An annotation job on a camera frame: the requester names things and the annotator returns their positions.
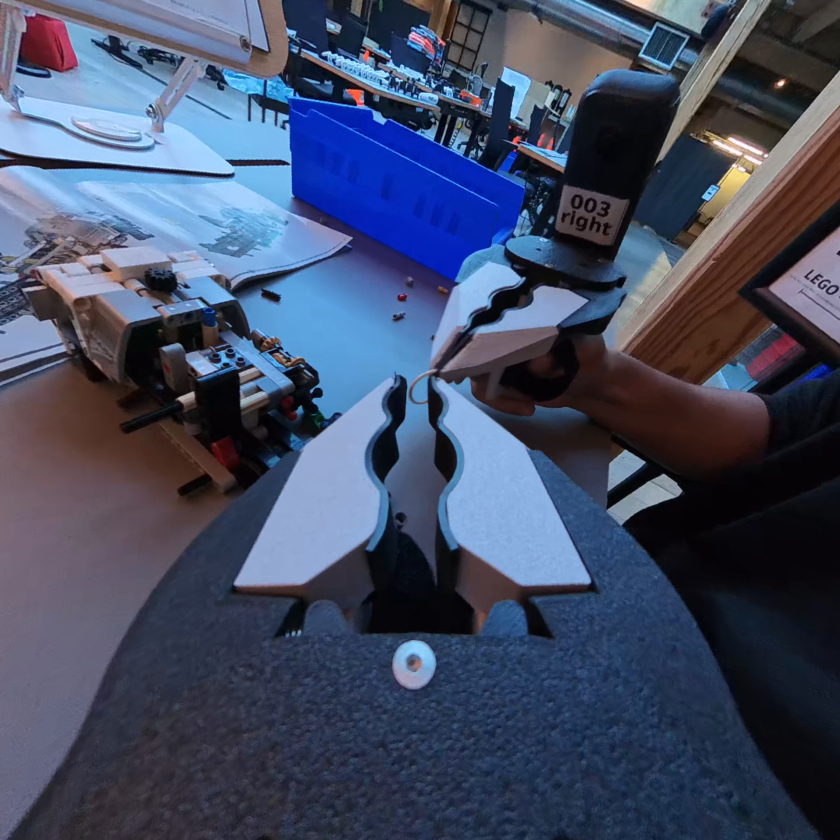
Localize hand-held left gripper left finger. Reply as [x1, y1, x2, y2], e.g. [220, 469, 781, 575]
[234, 374, 409, 634]

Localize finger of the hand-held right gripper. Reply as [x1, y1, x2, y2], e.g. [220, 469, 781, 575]
[432, 286, 589, 383]
[429, 262, 527, 370]

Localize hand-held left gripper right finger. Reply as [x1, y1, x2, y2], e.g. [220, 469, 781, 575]
[427, 379, 593, 632]

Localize grey white lego vehicle model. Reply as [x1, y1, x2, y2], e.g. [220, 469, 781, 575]
[23, 246, 342, 496]

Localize person's right forearm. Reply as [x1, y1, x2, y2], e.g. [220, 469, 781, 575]
[607, 348, 774, 485]

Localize lego instruction booklet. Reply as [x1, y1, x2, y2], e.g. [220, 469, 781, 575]
[0, 165, 353, 385]

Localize person's right hand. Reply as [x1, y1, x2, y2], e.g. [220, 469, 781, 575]
[469, 335, 614, 418]

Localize black partition panel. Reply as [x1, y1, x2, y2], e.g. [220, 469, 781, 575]
[633, 134, 742, 240]

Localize slanted wooden beam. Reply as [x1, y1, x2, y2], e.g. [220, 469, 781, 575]
[656, 0, 778, 165]

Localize blue plastic bin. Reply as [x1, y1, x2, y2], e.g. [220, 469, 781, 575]
[289, 97, 526, 282]

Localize black framed sign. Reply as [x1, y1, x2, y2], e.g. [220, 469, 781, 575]
[738, 203, 840, 365]

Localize cluttered wooden workbench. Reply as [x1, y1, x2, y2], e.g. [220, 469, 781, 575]
[298, 49, 441, 142]

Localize white tablet stand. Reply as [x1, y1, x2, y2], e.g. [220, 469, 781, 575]
[0, 0, 290, 178]

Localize red bag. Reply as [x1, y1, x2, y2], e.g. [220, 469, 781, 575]
[18, 14, 80, 73]

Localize wall air vent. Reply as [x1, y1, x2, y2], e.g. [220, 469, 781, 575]
[638, 21, 691, 72]

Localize metal ventilation duct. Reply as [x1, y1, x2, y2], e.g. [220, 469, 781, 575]
[518, 0, 808, 126]

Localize wooden post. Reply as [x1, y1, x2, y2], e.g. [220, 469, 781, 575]
[613, 98, 840, 385]

